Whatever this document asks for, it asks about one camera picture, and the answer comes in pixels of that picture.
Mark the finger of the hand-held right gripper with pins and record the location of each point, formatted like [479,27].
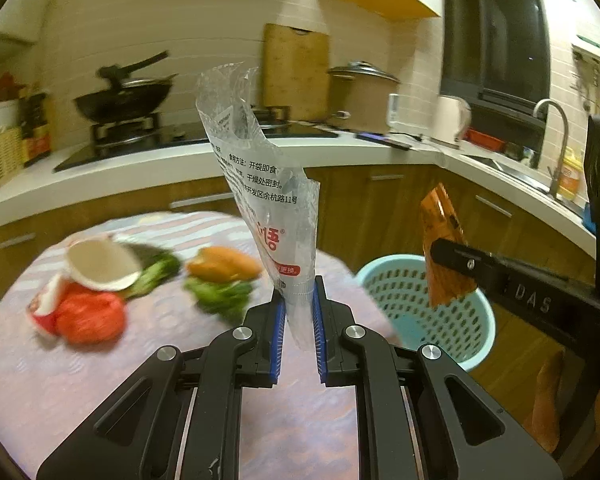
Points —
[460,260]

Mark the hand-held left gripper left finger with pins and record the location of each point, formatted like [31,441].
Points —
[278,335]

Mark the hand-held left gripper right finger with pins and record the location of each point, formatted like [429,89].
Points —
[320,335]

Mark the orange snack wrapper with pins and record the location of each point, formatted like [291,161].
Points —
[442,220]

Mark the light blue perforated basket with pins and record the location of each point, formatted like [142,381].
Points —
[410,280]

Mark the green leafy vegetable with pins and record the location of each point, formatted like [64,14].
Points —
[220,297]
[155,270]

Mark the orange carrot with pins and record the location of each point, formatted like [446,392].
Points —
[225,262]

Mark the clear printed plastic wrapper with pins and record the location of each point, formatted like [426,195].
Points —
[260,185]

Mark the red tomato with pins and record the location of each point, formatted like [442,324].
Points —
[90,317]

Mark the orange-red paper cup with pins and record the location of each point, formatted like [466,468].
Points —
[100,265]

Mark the person's right hand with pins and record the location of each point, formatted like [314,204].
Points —
[550,400]

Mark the yellow detergent bottle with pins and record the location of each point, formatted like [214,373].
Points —
[570,175]

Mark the metal faucet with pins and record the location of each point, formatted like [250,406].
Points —
[562,130]

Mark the steel sink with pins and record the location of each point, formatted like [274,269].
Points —
[510,170]

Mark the red container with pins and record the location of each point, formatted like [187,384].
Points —
[482,137]

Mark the wooden base cabinet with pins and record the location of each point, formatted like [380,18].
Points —
[340,200]

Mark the white electric kettle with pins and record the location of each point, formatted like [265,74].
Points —
[450,120]

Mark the dark smartphone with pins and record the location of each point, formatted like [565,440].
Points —
[380,139]

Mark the dark window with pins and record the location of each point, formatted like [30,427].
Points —
[495,35]

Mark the beige rice cooker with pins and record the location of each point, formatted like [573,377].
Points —
[360,100]

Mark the pink patterned tablecloth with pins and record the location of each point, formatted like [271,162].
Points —
[55,385]

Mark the black gas stove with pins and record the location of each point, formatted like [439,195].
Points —
[145,145]

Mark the wooden cutting board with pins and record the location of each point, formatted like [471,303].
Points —
[295,70]

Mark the black wok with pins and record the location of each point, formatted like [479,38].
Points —
[125,100]

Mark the dark sauce bottle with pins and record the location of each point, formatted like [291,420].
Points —
[35,135]

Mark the beige woven basket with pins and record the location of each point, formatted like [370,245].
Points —
[5,155]

